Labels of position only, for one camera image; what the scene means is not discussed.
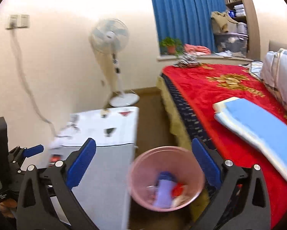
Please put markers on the person's left hand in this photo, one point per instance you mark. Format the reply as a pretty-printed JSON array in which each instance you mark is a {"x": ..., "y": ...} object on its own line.
[{"x": 6, "y": 207}]

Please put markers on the pink folded cloth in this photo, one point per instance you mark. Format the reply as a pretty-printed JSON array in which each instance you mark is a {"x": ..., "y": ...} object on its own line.
[{"x": 196, "y": 49}]

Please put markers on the beige jacket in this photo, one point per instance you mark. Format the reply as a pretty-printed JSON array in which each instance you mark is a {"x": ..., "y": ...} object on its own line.
[{"x": 220, "y": 20}]

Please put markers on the white window sill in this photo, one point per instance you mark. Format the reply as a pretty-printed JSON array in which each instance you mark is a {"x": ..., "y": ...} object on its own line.
[{"x": 165, "y": 57}]

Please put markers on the green potted plant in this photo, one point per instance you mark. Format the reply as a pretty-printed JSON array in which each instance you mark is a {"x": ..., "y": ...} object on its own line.
[{"x": 171, "y": 50}]

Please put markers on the white standing fan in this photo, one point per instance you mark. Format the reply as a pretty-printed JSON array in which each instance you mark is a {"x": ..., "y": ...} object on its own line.
[{"x": 109, "y": 34}]

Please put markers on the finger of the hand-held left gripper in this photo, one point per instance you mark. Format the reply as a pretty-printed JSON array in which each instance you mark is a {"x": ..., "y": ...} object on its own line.
[{"x": 34, "y": 149}]

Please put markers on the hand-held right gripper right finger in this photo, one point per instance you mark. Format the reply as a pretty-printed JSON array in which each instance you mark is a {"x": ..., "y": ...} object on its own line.
[{"x": 205, "y": 160}]

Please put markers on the blue striped white cloth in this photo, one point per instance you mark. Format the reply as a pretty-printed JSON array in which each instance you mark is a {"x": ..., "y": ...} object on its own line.
[{"x": 256, "y": 69}]

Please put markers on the small clear storage box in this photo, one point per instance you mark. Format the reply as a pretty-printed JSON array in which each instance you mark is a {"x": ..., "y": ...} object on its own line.
[{"x": 242, "y": 28}]

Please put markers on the cream foam pad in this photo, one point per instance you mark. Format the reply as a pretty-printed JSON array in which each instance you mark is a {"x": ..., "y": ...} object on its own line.
[{"x": 223, "y": 105}]

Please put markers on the blue folded mat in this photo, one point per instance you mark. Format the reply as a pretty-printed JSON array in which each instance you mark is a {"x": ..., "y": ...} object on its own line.
[{"x": 265, "y": 129}]

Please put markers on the pink plastic bin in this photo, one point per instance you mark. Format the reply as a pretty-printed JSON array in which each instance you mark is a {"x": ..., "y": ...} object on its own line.
[{"x": 143, "y": 172}]

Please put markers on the wooden bookshelf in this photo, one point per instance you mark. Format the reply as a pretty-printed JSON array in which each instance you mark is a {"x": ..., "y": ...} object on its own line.
[{"x": 251, "y": 16}]

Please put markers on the large clear storage box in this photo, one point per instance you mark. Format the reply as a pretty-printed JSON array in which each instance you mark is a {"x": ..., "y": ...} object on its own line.
[{"x": 232, "y": 44}]

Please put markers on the red plastic bag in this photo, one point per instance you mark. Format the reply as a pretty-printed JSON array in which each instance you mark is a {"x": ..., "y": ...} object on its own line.
[{"x": 179, "y": 189}]

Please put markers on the blue white packet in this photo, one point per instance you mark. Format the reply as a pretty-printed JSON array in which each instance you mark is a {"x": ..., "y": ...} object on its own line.
[{"x": 231, "y": 13}]

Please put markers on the black red wrapper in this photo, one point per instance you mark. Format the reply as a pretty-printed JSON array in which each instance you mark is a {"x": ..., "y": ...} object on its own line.
[{"x": 54, "y": 160}]

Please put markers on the black white striped cloth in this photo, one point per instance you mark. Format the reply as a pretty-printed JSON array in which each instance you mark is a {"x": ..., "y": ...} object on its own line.
[{"x": 187, "y": 60}]

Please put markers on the yellow bed skirt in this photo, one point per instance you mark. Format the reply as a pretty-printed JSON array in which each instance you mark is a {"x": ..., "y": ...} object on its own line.
[{"x": 174, "y": 115}]

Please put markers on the white printed low table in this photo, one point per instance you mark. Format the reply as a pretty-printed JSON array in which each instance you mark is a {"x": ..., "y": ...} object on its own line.
[{"x": 105, "y": 122}]

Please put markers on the blue curtain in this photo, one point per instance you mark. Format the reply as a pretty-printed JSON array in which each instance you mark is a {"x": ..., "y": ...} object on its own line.
[{"x": 181, "y": 12}]

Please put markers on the beige bed headboard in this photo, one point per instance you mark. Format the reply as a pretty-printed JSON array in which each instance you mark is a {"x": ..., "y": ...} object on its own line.
[{"x": 277, "y": 45}]

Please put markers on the red floral blanket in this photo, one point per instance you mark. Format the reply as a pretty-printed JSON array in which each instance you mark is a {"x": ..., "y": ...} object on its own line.
[{"x": 205, "y": 88}]

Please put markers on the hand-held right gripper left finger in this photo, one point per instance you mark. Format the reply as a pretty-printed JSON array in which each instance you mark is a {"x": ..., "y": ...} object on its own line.
[{"x": 82, "y": 163}]

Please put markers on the white wall socket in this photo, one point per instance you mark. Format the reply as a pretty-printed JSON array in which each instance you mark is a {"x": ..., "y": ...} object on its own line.
[{"x": 18, "y": 21}]

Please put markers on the purple foam net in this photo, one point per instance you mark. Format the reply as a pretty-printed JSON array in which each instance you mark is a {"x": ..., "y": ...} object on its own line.
[{"x": 163, "y": 191}]

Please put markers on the stack of white boxes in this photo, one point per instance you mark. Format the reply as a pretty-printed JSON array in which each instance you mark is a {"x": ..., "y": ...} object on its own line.
[{"x": 239, "y": 10}]

